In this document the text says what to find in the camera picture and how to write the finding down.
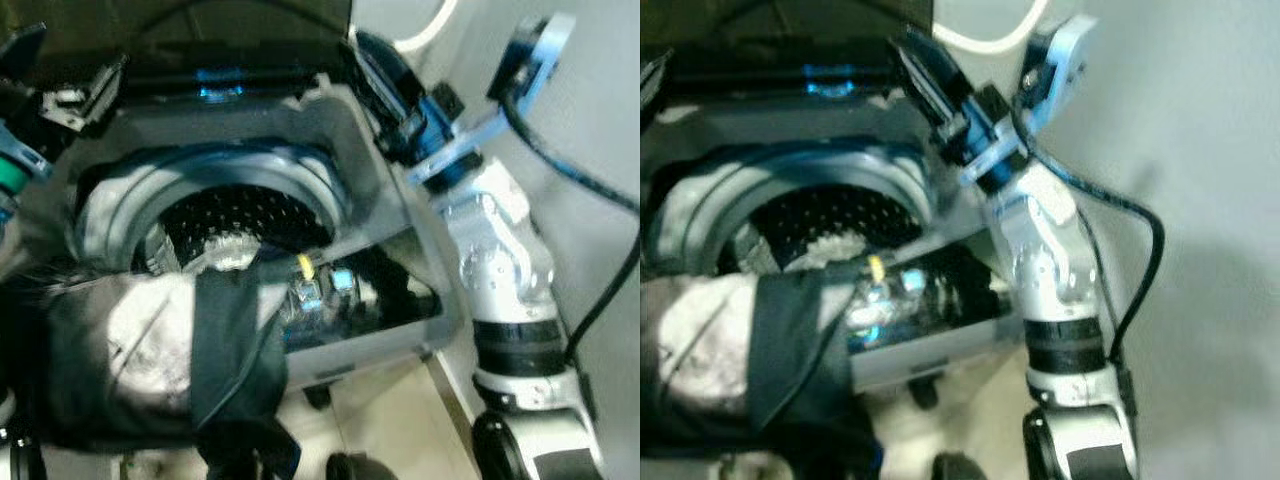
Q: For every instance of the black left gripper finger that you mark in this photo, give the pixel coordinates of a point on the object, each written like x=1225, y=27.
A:
x=20, y=50
x=95, y=90
x=655, y=95

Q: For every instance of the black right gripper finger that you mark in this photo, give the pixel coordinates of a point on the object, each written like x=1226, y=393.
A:
x=408, y=85
x=385, y=95
x=925, y=95
x=950, y=80

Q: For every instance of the black and grey garment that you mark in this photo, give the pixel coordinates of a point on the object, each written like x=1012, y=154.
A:
x=790, y=350
x=230, y=350

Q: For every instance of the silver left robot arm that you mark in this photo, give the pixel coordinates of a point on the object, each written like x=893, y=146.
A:
x=15, y=450

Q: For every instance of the grey top-loading washing machine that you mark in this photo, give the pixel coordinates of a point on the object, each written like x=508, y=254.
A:
x=930, y=365
x=380, y=362

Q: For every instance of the perforated steel washer drum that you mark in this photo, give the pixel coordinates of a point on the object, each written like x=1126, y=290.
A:
x=840, y=208
x=250, y=210

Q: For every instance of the black washer control panel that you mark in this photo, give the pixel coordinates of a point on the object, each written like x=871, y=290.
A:
x=950, y=295
x=390, y=295

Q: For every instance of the small yellow tag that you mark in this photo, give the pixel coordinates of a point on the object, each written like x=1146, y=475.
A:
x=306, y=266
x=877, y=266

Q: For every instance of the black washer caster wheel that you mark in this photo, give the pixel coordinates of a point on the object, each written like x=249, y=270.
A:
x=318, y=398
x=924, y=394

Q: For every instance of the black robot foot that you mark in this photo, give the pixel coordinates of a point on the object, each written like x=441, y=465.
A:
x=960, y=470
x=360, y=470

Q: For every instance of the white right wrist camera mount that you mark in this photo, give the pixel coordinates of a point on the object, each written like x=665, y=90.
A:
x=535, y=55
x=1065, y=55

